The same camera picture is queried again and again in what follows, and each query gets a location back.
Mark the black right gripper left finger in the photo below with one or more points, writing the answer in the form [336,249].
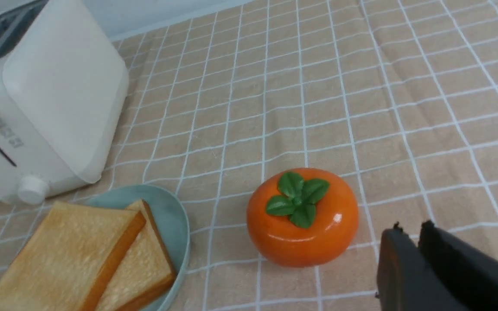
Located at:
[405,280]

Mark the toast slice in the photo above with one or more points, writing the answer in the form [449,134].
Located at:
[69,260]
[146,271]

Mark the checkered beige tablecloth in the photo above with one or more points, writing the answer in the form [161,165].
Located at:
[397,97]

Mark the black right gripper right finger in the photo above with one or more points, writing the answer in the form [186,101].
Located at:
[469,274]

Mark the white two-slot toaster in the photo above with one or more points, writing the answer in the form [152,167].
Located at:
[62,89]

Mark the light blue plate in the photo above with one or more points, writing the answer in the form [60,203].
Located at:
[172,223]

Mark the orange persimmon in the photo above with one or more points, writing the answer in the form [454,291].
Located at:
[302,217]

